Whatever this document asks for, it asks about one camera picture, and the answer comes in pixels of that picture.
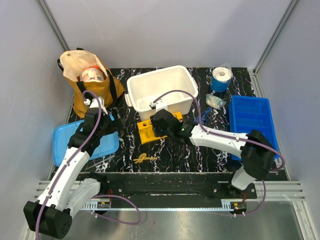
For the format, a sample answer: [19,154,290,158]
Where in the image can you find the clear glass test tube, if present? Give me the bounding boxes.
[88,154,115,169]

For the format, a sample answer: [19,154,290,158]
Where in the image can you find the yellow knotted rubber band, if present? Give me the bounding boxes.
[133,153,158,164]

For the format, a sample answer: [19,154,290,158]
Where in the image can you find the blue safety glasses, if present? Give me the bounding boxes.
[201,107,213,122]

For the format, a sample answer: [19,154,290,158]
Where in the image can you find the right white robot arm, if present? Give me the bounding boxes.
[150,109,277,198]

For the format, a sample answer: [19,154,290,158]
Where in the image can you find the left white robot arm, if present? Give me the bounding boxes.
[23,107,124,240]

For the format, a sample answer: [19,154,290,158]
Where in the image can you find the yellow test tube rack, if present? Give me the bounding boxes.
[137,112,183,144]

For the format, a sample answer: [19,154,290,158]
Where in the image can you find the light blue plastic lid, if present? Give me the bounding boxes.
[52,120,120,167]

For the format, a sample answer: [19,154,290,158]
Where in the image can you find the white plastic tub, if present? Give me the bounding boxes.
[124,65,199,121]

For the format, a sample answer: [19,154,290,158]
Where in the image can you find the white orange bottle in bag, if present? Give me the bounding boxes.
[80,65,105,83]

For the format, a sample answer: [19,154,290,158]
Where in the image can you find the crumpled clear plastic wrapper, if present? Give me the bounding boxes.
[205,94,226,110]

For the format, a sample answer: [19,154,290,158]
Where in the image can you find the brown canvas tote bag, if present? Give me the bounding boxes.
[57,48,125,119]

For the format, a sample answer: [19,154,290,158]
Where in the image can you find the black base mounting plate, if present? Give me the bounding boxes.
[78,172,258,211]

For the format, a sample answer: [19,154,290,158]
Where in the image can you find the dark blue divided tray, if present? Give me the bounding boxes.
[228,95,279,151]

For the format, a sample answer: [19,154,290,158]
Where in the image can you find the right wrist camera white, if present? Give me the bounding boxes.
[149,98,168,113]

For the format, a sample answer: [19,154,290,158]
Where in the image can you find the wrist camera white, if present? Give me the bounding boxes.
[149,98,168,113]
[83,97,106,111]

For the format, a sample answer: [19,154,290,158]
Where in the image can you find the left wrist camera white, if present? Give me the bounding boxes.
[83,97,106,111]

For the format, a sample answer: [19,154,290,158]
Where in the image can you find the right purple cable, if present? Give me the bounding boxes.
[152,89,286,218]

